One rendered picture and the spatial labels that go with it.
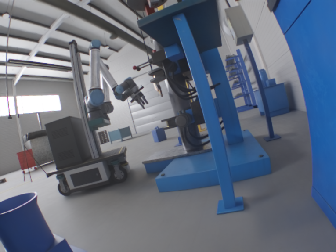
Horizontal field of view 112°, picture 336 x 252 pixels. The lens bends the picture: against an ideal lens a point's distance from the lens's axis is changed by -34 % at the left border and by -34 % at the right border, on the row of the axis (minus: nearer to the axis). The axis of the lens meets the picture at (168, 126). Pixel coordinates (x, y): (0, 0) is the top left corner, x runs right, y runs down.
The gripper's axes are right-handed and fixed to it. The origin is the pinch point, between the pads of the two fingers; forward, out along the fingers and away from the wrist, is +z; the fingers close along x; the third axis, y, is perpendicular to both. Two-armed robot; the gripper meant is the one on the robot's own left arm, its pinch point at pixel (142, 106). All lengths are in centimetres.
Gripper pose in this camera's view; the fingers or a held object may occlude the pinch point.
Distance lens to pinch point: 226.7
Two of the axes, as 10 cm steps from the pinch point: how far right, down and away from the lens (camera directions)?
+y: 7.7, -6.3, 0.7
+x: -0.2, 0.8, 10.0
